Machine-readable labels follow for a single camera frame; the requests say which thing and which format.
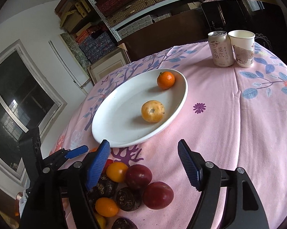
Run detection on small red cherry tomato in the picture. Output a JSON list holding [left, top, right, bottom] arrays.
[[103, 159, 114, 174]]

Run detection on dark red plum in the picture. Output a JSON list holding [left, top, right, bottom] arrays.
[[125, 164, 152, 190], [142, 181, 174, 210]]

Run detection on pale yellow orange fruit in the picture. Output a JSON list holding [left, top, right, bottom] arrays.
[[141, 100, 165, 123]]

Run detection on orange tangerine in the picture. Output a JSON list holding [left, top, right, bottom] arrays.
[[157, 71, 175, 90], [90, 147, 98, 152]]

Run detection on person's left hand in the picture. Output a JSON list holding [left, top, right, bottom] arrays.
[[15, 191, 28, 217]]

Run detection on white oval plate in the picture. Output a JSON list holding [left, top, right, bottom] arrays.
[[92, 69, 188, 148]]

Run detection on pink deer print tablecloth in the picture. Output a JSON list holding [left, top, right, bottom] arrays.
[[53, 42, 287, 228]]

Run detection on white framed window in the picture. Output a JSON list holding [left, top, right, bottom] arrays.
[[0, 40, 67, 185]]

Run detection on framed picture leaning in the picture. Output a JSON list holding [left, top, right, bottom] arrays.
[[88, 43, 130, 85]]

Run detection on stack of blue patterned boxes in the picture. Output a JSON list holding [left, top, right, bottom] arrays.
[[78, 31, 116, 64]]

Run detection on pear drink can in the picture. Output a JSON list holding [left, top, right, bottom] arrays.
[[208, 31, 234, 67]]

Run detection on white paper cup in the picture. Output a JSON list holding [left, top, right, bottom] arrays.
[[229, 30, 255, 68]]

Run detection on white metal shelving unit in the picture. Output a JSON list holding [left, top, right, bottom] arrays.
[[75, 0, 278, 43]]

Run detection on dark wooden board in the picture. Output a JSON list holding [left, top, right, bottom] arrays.
[[120, 9, 210, 61]]

